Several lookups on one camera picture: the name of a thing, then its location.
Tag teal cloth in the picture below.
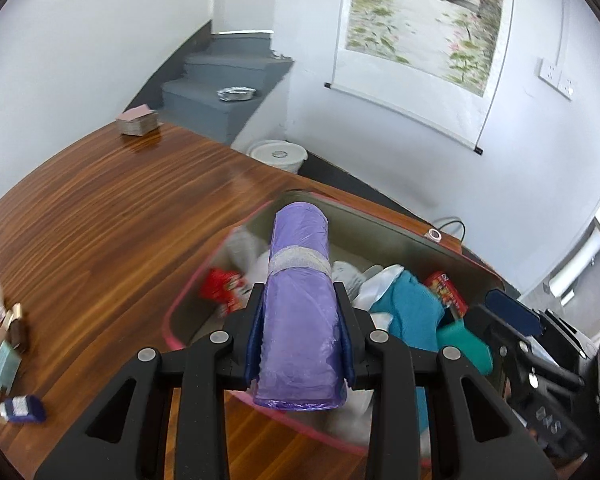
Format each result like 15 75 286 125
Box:
369 270 448 432

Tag brown bottle gold cap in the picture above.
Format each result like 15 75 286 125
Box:
7 304 29 353

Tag pale teal box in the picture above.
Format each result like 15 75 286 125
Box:
0 345 24 392

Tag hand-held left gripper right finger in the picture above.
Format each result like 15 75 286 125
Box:
333 282 561 480

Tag purple garbage bag roll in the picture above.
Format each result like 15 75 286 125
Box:
250 202 353 412

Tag landscape wall scroll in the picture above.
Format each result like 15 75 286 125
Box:
324 0 516 156

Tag dark blue small box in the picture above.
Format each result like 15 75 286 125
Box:
2 394 47 426

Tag black cable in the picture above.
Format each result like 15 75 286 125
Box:
430 217 464 252

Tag pink tin box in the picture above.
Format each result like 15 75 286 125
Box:
164 190 508 461

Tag foil tray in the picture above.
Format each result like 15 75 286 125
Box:
216 86 257 103

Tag beige cosmetic tube gold cap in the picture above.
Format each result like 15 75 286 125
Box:
0 310 15 386

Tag red yellow box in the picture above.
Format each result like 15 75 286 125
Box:
425 271 469 317

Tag white bucket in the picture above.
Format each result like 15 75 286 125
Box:
246 140 309 175

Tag grey stairs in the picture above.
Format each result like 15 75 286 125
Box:
160 32 296 144

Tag white wall socket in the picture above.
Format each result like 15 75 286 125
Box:
537 57 579 101

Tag stack of pink cards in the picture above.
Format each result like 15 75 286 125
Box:
116 105 162 137

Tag red snack packet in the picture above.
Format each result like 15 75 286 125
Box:
202 267 247 313

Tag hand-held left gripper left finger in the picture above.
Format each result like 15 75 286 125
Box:
34 284 267 480

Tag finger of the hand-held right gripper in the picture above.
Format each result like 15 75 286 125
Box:
485 290 545 337

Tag white cloth bundle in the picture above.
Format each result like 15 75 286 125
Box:
224 229 272 282

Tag white pipe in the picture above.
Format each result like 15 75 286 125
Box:
545 232 600 301

